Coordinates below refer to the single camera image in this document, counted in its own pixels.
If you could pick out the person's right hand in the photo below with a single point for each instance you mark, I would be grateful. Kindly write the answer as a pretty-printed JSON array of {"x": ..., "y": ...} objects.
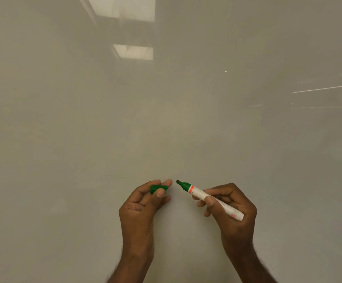
[{"x": 237, "y": 229}]

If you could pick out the person's right middle finger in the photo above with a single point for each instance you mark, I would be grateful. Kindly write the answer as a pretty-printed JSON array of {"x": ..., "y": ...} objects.
[{"x": 196, "y": 198}]

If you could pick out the white whiteboard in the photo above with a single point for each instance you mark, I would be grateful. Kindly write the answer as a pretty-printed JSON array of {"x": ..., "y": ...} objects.
[{"x": 171, "y": 114}]

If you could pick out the green marker cap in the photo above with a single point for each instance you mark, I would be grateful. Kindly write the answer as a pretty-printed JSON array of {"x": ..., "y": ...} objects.
[{"x": 154, "y": 189}]

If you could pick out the person's left thumb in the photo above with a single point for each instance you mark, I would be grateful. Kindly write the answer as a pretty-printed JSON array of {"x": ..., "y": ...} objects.
[{"x": 154, "y": 200}]

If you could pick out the person's left forearm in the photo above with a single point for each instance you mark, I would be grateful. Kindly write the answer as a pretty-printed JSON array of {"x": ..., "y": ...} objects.
[{"x": 131, "y": 269}]

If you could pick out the person's right thumb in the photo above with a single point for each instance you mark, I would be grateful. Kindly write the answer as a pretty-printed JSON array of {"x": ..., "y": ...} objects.
[{"x": 213, "y": 206}]

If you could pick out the person's right forearm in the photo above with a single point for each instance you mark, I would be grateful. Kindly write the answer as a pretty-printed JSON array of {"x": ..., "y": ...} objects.
[{"x": 249, "y": 268}]

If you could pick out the person's left hand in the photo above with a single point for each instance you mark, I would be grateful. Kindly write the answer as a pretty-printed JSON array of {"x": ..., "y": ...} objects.
[{"x": 135, "y": 223}]

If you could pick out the white marker with green tip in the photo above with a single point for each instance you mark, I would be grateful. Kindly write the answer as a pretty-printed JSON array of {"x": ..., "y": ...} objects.
[{"x": 199, "y": 193}]

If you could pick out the person's right little finger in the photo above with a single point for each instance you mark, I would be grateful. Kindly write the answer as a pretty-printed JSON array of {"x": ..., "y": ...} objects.
[{"x": 207, "y": 212}]

